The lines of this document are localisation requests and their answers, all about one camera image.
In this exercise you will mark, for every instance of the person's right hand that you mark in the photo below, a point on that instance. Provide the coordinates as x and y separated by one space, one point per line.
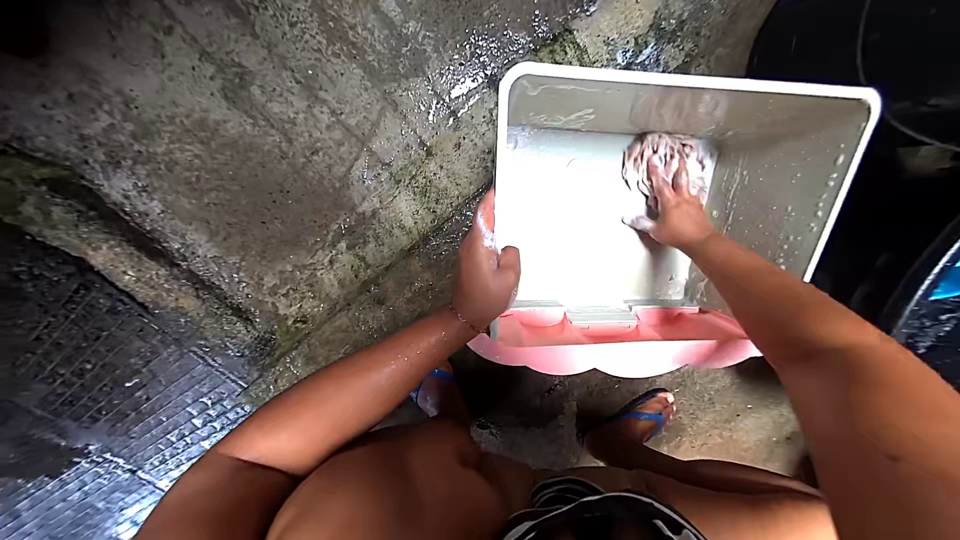
681 219

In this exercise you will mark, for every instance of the person's left hand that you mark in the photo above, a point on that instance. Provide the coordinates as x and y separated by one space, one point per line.
481 283

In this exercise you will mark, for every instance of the person's right index finger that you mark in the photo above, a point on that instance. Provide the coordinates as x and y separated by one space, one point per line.
660 182

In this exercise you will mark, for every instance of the person's right middle finger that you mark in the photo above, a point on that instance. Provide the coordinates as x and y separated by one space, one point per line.
682 178

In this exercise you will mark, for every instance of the person's left fingers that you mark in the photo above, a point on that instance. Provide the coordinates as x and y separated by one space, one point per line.
486 217

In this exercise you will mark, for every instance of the person's left thumb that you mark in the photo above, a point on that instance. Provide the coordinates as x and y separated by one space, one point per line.
510 262

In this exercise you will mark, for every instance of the person's right thumb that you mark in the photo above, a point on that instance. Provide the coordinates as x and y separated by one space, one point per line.
641 223

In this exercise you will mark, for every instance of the wet pinkish-brown cloth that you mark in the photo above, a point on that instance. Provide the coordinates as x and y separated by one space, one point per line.
637 161

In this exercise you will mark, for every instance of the white drawer with pink front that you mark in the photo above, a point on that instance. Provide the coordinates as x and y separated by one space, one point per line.
780 172

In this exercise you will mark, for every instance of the person's left forearm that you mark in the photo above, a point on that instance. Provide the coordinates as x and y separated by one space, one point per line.
375 382

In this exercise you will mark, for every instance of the person's right forearm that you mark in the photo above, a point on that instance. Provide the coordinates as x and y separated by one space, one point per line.
825 337

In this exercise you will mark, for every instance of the large black tub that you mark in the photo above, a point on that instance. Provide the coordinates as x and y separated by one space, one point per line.
810 45

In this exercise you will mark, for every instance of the person's legs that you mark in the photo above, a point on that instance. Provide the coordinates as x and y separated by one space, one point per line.
390 487

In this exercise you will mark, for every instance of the person's body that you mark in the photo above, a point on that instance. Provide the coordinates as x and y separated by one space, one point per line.
600 517

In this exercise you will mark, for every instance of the black tub with water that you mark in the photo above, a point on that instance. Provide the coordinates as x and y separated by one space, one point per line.
926 322

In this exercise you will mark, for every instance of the blue plastic object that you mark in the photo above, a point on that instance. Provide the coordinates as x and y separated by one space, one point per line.
948 283

